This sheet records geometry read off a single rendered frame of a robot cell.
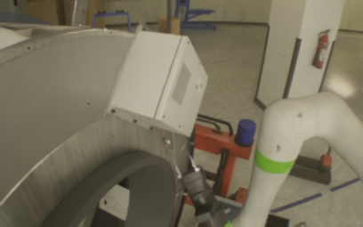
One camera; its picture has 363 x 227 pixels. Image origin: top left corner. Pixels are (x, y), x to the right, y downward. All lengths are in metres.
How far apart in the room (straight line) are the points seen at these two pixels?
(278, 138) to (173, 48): 0.31
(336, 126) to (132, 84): 0.51
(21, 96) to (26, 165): 0.11
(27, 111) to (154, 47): 0.28
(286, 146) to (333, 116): 0.16
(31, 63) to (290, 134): 0.52
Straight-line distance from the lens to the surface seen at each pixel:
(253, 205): 0.78
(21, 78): 0.37
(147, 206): 1.11
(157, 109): 0.47
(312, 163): 3.04
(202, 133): 1.63
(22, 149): 0.40
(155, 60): 0.51
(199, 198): 0.75
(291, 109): 0.59
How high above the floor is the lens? 1.94
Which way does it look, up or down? 32 degrees down
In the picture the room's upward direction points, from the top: 3 degrees clockwise
